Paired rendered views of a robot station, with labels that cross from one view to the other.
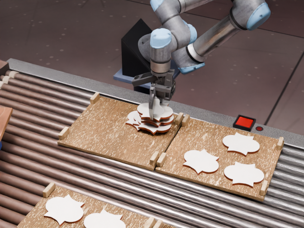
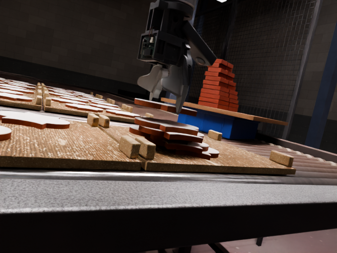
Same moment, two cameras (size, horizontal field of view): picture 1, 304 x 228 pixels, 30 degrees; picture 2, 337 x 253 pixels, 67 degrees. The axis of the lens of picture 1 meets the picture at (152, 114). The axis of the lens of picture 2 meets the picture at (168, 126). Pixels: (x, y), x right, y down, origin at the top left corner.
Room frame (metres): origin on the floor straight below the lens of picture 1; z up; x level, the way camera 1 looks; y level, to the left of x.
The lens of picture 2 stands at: (2.17, -0.45, 1.04)
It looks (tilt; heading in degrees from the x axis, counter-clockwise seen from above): 6 degrees down; 127
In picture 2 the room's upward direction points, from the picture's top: 11 degrees clockwise
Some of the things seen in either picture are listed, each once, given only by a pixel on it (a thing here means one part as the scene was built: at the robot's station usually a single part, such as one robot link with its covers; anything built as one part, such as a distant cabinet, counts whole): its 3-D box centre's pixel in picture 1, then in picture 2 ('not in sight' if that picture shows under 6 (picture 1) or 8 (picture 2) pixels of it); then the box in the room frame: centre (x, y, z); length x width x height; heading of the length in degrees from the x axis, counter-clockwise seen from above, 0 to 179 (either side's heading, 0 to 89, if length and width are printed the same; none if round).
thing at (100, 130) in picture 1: (122, 130); (188, 147); (1.83, 0.12, 0.93); 0.41 x 0.35 x 0.02; 67
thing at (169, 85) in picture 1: (162, 82); (167, 37); (1.82, -0.04, 1.16); 0.09 x 0.08 x 0.12; 71
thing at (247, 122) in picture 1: (244, 123); not in sight; (1.88, -0.38, 0.92); 0.06 x 0.06 x 0.01; 65
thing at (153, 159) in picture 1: (154, 158); (103, 121); (1.63, -0.01, 0.95); 0.06 x 0.02 x 0.03; 157
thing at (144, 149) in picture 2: (179, 118); (144, 147); (1.88, -0.11, 0.95); 0.06 x 0.02 x 0.03; 157
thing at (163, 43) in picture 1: (161, 45); not in sight; (1.82, -0.03, 1.32); 0.09 x 0.08 x 0.11; 130
